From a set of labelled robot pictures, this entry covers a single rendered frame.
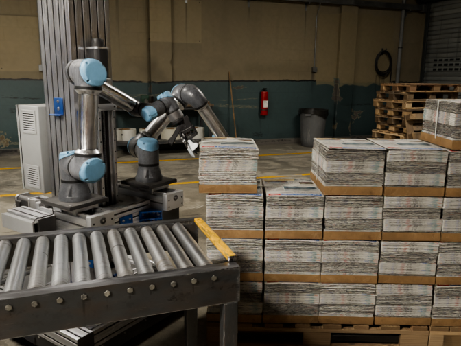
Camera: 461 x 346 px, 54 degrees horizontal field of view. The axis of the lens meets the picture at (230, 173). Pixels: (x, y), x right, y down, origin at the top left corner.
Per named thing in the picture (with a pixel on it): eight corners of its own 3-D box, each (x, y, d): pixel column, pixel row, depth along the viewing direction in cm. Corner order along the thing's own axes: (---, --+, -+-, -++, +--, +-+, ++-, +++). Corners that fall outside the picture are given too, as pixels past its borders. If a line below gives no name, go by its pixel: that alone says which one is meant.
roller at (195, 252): (182, 232, 191) (182, 221, 190) (217, 279, 147) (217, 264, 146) (171, 233, 189) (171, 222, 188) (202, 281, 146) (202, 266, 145)
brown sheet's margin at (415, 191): (363, 178, 257) (364, 170, 256) (414, 179, 256) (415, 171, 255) (384, 195, 220) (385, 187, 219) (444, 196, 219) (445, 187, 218)
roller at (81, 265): (86, 242, 178) (85, 230, 177) (92, 296, 134) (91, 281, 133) (72, 244, 176) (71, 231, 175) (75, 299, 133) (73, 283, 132)
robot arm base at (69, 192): (51, 198, 214) (49, 178, 212) (78, 192, 226) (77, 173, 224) (71, 204, 206) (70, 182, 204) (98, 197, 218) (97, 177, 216)
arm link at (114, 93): (51, 77, 204) (134, 121, 239) (63, 77, 197) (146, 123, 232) (61, 54, 206) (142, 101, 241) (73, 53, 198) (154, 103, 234)
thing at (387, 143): (365, 139, 252) (365, 137, 252) (417, 140, 251) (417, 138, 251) (386, 150, 216) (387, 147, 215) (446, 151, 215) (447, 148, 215)
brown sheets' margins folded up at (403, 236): (210, 287, 273) (210, 206, 262) (404, 292, 271) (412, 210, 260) (206, 322, 235) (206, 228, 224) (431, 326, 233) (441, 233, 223)
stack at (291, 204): (210, 309, 276) (210, 176, 258) (402, 314, 274) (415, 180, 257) (205, 347, 238) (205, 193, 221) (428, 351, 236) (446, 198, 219)
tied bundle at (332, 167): (309, 178, 257) (311, 138, 252) (361, 179, 257) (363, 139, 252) (322, 195, 220) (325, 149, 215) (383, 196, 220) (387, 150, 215)
